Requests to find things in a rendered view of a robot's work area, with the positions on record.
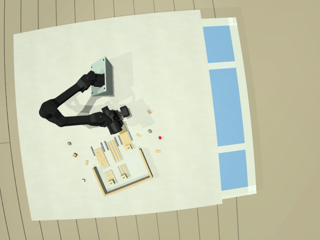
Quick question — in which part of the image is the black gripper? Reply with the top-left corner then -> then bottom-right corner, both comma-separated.
112,106 -> 130,120

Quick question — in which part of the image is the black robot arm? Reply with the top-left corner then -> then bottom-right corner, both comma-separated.
39,70 -> 124,135

